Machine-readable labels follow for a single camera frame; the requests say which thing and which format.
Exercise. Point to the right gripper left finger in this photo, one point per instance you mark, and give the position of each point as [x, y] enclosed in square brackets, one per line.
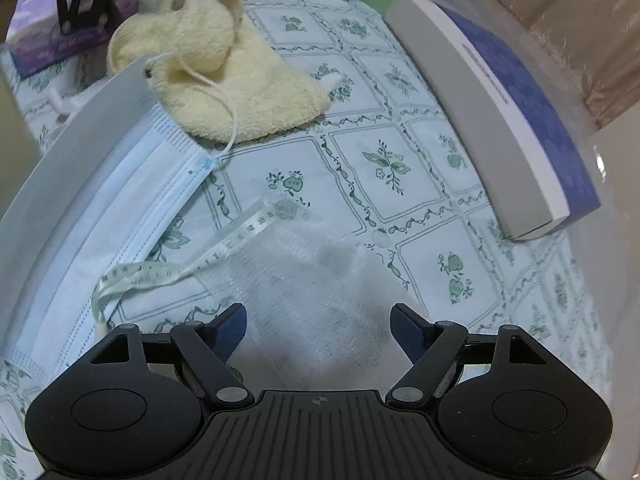
[204, 351]

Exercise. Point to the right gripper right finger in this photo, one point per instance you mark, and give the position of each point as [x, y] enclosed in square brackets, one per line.
[432, 349]

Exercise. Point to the yellow towel cloth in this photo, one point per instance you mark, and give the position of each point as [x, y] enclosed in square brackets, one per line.
[215, 73]

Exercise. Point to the white mesh drawstring bag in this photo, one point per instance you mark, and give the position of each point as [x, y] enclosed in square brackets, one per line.
[317, 304]

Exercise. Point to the blue surgical face mask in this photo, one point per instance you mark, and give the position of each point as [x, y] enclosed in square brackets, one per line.
[103, 195]

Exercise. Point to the purple tissue pack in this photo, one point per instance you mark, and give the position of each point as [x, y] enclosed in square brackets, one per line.
[39, 33]

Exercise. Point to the floral tablecloth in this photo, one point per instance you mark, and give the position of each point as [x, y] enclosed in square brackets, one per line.
[385, 166]

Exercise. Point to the white and blue flat box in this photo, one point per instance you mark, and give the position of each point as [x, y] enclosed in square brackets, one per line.
[534, 175]

